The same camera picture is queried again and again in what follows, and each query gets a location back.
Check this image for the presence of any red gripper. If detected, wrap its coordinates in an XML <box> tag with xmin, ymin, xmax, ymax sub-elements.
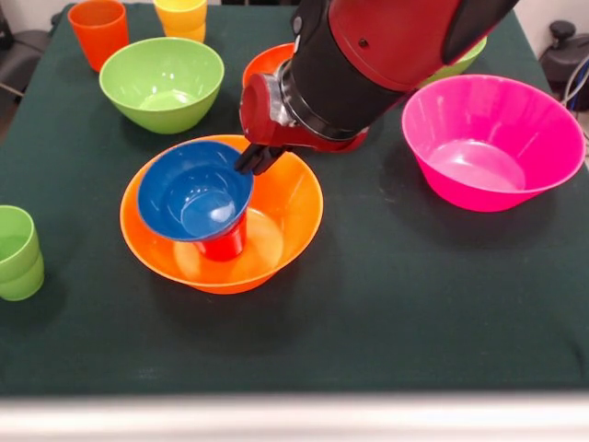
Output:
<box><xmin>234</xmin><ymin>72</ymin><xmax>370</xmax><ymax>178</ymax></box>

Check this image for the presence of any small blue plastic bowl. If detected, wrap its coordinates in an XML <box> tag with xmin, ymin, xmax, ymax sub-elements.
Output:
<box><xmin>136</xmin><ymin>140</ymin><xmax>255</xmax><ymax>243</ymax></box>

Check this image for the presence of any red plastic cup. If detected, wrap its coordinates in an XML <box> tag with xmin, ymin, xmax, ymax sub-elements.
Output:
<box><xmin>192</xmin><ymin>215</ymin><xmax>248</xmax><ymax>262</ymax></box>

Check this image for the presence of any large orange plastic bowl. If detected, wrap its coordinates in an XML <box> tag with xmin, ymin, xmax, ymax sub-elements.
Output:
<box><xmin>120</xmin><ymin>134</ymin><xmax>325</xmax><ymax>295</ymax></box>

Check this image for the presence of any red-orange plastic bowl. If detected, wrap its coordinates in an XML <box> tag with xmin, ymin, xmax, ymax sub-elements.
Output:
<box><xmin>242</xmin><ymin>42</ymin><xmax>295</xmax><ymax>91</ymax></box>

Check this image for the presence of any yellow plastic cup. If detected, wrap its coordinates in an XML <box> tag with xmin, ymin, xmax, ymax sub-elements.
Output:
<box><xmin>161</xmin><ymin>20</ymin><xmax>207</xmax><ymax>45</ymax></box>
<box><xmin>153</xmin><ymin>0</ymin><xmax>209</xmax><ymax>33</ymax></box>

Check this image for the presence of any green plastic bowl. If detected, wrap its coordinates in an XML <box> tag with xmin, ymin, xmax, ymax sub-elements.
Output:
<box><xmin>98</xmin><ymin>37</ymin><xmax>225</xmax><ymax>135</ymax></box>
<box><xmin>418</xmin><ymin>36</ymin><xmax>488</xmax><ymax>88</ymax></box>

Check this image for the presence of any orange-red plastic cup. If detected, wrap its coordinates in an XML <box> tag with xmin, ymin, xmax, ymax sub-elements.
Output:
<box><xmin>67</xmin><ymin>0</ymin><xmax>131</xmax><ymax>73</ymax></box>

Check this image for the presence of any dark green table cloth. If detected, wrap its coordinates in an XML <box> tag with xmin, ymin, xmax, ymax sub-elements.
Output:
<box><xmin>0</xmin><ymin>2</ymin><xmax>589</xmax><ymax>397</ymax></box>

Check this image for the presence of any large pink plastic bowl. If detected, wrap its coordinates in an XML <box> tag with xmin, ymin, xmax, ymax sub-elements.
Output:
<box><xmin>401</xmin><ymin>74</ymin><xmax>587</xmax><ymax>214</ymax></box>

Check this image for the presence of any green plastic cup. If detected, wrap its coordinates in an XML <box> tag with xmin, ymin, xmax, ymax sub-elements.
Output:
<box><xmin>0</xmin><ymin>204</ymin><xmax>40</xmax><ymax>285</ymax></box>
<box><xmin>0</xmin><ymin>252</ymin><xmax>46</xmax><ymax>303</ymax></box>

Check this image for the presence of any grey cable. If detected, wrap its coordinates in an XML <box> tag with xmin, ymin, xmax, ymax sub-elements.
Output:
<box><xmin>563</xmin><ymin>54</ymin><xmax>589</xmax><ymax>139</ymax></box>

